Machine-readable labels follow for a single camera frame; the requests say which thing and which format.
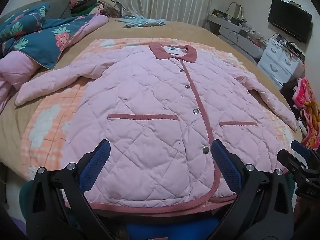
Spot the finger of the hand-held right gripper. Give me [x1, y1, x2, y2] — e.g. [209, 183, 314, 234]
[277, 149, 310, 179]
[291, 140, 320, 162]

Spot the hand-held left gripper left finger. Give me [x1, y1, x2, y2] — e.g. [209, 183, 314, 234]
[26, 139, 118, 240]

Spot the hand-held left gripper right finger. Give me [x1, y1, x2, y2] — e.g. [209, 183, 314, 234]
[207, 139, 294, 240]

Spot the pink quilted jacket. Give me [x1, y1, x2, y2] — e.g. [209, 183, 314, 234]
[14, 42, 298, 210]

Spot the pile of mixed clothes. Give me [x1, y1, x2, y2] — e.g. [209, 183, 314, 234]
[70, 0, 121, 16]

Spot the pink yellow printed blanket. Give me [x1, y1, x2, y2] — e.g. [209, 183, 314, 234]
[292, 77, 320, 151]

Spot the dark cloth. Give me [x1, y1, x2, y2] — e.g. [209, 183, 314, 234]
[279, 80, 300, 107]

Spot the orange checked blanket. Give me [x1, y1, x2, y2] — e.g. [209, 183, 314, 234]
[20, 38, 295, 180]

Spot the teal cloth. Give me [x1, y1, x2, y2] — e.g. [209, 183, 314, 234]
[19, 180, 35, 219]

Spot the blue cloth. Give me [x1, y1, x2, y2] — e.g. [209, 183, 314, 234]
[125, 216, 220, 240]

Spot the white drawer cabinet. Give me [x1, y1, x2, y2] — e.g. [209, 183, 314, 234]
[257, 34, 306, 86]

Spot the black device on cabinet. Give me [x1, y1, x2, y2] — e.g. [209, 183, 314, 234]
[284, 42, 306, 55]

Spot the grey cluttered desk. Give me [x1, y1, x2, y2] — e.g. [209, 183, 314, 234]
[207, 9, 265, 60]

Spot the blue floral quilt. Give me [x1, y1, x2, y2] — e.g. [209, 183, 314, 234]
[0, 4, 109, 110]

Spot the light blue garment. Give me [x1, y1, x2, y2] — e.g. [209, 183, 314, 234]
[116, 15, 166, 28]

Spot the grey pillow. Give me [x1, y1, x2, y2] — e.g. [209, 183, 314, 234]
[44, 0, 75, 19]

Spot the black wall television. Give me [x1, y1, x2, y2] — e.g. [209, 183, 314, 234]
[267, 0, 313, 43]

